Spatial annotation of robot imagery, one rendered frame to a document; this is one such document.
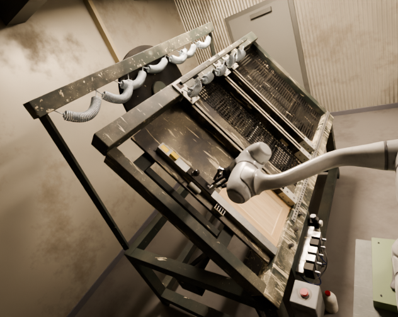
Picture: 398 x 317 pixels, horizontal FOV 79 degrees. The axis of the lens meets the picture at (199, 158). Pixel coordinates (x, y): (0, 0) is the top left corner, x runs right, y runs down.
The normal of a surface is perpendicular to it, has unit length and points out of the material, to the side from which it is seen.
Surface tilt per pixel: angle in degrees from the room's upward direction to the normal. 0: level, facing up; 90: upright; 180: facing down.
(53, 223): 90
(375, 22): 90
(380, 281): 4
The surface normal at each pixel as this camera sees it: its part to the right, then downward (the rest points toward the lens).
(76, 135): 0.80, -0.05
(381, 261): -0.43, -0.78
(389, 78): -0.47, 0.57
